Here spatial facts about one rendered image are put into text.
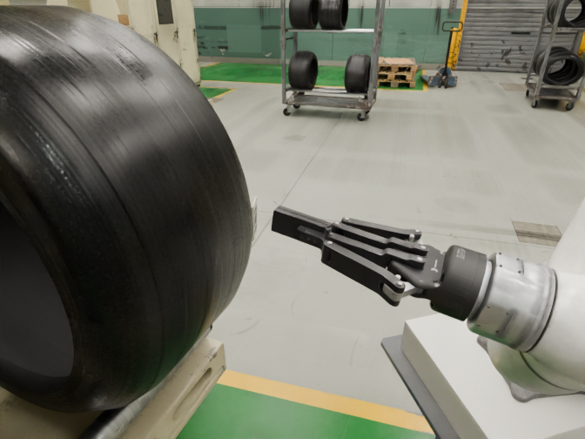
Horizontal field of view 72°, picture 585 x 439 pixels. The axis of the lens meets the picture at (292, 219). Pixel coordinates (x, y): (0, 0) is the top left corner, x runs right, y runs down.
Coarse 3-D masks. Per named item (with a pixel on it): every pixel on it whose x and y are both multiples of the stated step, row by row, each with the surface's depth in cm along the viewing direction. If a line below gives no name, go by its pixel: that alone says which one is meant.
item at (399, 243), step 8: (336, 224) 47; (344, 224) 48; (344, 232) 47; (352, 232) 47; (360, 232) 47; (360, 240) 47; (368, 240) 46; (376, 240) 46; (384, 240) 46; (392, 240) 45; (400, 240) 46; (384, 248) 46; (392, 248) 45; (400, 248) 45; (408, 248) 45; (416, 248) 44; (424, 248) 44
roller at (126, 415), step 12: (204, 336) 79; (192, 348) 76; (180, 360) 73; (144, 396) 65; (120, 408) 62; (132, 408) 63; (144, 408) 66; (96, 420) 61; (108, 420) 60; (120, 420) 61; (132, 420) 63; (84, 432) 59; (96, 432) 59; (108, 432) 59; (120, 432) 61
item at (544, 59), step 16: (560, 0) 572; (544, 16) 683; (560, 16) 590; (544, 32) 696; (576, 32) 680; (560, 48) 668; (544, 64) 610; (576, 64) 627; (528, 80) 721; (544, 80) 630; (560, 80) 643; (576, 80) 614; (544, 96) 628; (560, 96) 632; (576, 96) 615
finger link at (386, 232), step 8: (352, 224) 48; (360, 224) 48; (368, 224) 49; (376, 224) 49; (368, 232) 49; (376, 232) 48; (384, 232) 48; (392, 232) 48; (400, 232) 48; (408, 232) 48; (416, 232) 49
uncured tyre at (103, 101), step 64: (0, 64) 38; (64, 64) 41; (128, 64) 47; (0, 128) 37; (64, 128) 38; (128, 128) 42; (192, 128) 50; (0, 192) 39; (64, 192) 38; (128, 192) 40; (192, 192) 48; (0, 256) 79; (64, 256) 40; (128, 256) 41; (192, 256) 48; (0, 320) 74; (64, 320) 79; (128, 320) 43; (192, 320) 51; (0, 384) 63; (64, 384) 52; (128, 384) 50
